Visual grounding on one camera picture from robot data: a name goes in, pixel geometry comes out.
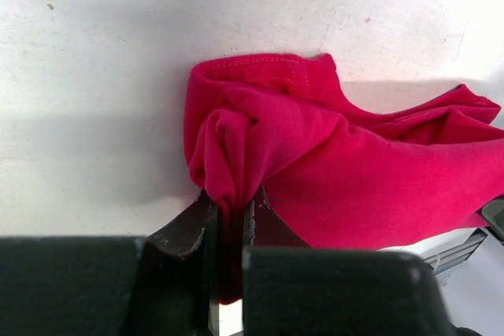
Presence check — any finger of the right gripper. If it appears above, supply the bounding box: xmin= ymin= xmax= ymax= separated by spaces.
xmin=480 ymin=196 xmax=504 ymax=242

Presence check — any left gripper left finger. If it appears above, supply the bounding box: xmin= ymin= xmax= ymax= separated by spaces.
xmin=1 ymin=193 xmax=219 ymax=335

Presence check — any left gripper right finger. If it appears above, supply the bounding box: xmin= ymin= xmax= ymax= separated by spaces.
xmin=242 ymin=189 xmax=453 ymax=335

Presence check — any red t-shirt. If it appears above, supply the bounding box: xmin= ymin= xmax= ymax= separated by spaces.
xmin=183 ymin=54 xmax=503 ymax=304

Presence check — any aluminium table frame rail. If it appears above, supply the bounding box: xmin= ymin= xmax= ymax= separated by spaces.
xmin=399 ymin=227 xmax=503 ymax=285

